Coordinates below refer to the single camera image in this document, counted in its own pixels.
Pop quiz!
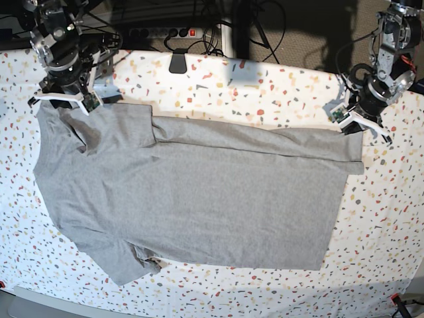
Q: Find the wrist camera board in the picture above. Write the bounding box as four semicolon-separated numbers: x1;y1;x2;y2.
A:
83;93;101;113
331;105;349;124

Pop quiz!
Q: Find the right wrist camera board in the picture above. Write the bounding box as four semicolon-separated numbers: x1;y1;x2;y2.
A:
83;93;101;113

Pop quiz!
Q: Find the grey T-shirt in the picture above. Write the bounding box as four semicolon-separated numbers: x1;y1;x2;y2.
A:
34;101;364;285

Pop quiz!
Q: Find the white metal table leg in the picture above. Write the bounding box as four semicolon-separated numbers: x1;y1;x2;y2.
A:
221;25;236;58

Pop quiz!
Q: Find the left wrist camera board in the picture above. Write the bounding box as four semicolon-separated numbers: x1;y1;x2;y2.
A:
331;105;349;124

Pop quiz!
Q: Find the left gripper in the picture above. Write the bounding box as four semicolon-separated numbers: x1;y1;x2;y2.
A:
339;74;395;144

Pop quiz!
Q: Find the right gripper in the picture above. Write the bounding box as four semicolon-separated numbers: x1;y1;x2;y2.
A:
28;56;99;116

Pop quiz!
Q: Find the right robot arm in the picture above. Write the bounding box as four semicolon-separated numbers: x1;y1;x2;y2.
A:
25;1;123;115

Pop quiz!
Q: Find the red clamp right corner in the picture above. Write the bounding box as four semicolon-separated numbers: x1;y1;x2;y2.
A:
390;293;401;307

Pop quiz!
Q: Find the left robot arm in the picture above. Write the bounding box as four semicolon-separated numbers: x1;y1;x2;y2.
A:
330;1;423;142

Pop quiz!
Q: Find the white power strip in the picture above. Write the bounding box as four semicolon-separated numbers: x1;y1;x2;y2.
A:
129;27;203;39

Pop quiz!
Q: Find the black table clamp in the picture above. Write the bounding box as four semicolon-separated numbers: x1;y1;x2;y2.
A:
168;48;187;74

